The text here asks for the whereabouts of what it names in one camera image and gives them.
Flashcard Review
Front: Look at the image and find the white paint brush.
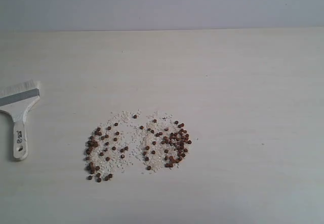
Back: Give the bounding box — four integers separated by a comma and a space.
1, 80, 40, 161

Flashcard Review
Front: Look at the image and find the brown beans and rice pile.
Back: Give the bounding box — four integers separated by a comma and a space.
84, 111, 195, 183

